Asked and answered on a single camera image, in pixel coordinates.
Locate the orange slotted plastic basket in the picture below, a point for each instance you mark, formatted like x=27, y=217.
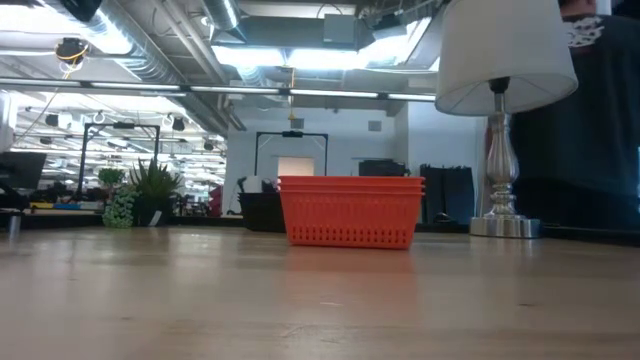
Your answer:
x=350, y=220
x=350, y=188

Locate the black printer box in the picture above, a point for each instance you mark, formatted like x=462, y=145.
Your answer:
x=382, y=168

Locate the black slotted plastic basket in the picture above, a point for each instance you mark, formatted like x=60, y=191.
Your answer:
x=262, y=212

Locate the red chair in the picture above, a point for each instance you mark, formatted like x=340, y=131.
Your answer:
x=216, y=200

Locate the black cabinet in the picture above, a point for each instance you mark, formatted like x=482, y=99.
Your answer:
x=447, y=192

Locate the grey ceiling box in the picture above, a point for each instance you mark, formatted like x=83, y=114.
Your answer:
x=340, y=28

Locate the spiky green potted plant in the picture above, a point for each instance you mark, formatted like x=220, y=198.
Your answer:
x=155, y=190

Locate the trailing green succulent plant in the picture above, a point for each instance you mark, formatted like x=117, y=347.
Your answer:
x=119, y=210

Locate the small leafy green plant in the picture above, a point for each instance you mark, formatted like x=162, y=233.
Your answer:
x=111, y=176

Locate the silver lamp with white shade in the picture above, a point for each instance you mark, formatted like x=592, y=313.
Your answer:
x=502, y=55

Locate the person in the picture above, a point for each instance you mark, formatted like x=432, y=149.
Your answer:
x=590, y=125

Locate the black computer monitor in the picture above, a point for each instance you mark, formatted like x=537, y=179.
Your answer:
x=20, y=170

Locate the grey table leg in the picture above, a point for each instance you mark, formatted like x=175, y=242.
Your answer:
x=14, y=223

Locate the white machine casing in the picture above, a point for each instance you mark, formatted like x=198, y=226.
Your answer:
x=6, y=122

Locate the black metal frame station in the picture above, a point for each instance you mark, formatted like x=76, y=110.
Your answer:
x=120, y=126
x=292, y=134

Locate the overhead frame light bar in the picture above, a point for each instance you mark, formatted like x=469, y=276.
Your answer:
x=225, y=90

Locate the black overhead camera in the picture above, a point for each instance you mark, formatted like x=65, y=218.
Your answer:
x=71, y=50

